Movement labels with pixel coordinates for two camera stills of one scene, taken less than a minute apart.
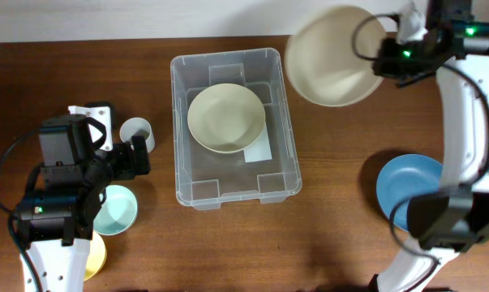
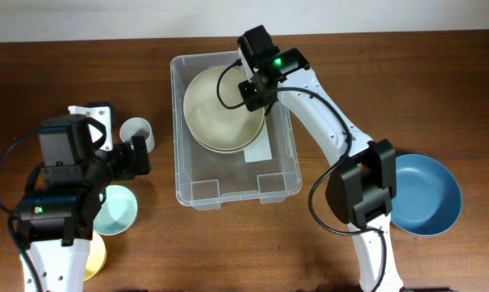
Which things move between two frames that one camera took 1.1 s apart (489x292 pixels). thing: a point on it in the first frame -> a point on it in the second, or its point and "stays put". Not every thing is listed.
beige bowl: [225, 118] stays put
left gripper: [128, 169] stays put
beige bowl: [329, 55] -> [209, 123]
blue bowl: [403, 176] stays put
